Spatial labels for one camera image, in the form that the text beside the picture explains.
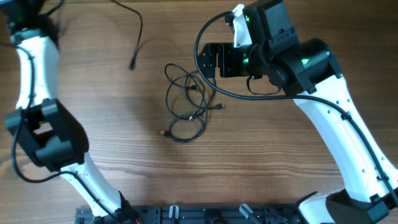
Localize black cable gold plugs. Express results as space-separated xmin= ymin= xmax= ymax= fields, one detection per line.
xmin=160 ymin=63 xmax=225 ymax=143

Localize long black usb cable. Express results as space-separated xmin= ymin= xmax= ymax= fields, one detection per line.
xmin=110 ymin=0 xmax=144 ymax=71

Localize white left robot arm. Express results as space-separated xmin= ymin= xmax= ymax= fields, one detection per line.
xmin=1 ymin=1 xmax=141 ymax=223

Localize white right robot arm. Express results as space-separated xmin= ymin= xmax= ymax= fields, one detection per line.
xmin=194 ymin=1 xmax=397 ymax=223

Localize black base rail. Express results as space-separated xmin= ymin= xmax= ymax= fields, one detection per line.
xmin=75 ymin=204 xmax=306 ymax=224

